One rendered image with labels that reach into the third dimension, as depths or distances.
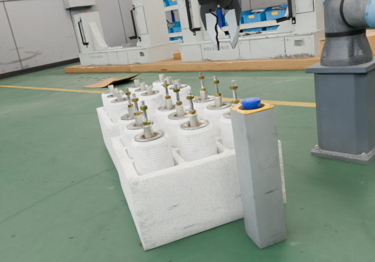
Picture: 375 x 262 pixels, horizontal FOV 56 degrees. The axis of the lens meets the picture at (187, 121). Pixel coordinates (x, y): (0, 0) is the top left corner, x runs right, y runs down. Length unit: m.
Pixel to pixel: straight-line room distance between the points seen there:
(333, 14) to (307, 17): 1.76
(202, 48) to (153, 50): 0.84
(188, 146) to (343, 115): 0.53
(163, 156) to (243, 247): 0.27
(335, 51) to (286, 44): 1.79
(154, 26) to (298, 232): 3.54
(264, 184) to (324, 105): 0.50
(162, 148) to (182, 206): 0.15
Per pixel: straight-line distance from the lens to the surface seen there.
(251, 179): 0.76
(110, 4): 8.24
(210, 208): 0.90
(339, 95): 1.18
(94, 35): 5.27
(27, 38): 7.31
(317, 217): 0.94
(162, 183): 0.83
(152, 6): 4.21
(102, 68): 4.80
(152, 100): 1.35
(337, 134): 1.22
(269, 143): 0.75
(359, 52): 1.18
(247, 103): 0.72
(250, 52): 3.13
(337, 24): 1.17
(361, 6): 1.06
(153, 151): 0.83
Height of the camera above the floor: 0.51
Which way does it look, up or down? 16 degrees down
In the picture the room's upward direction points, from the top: 9 degrees counter-clockwise
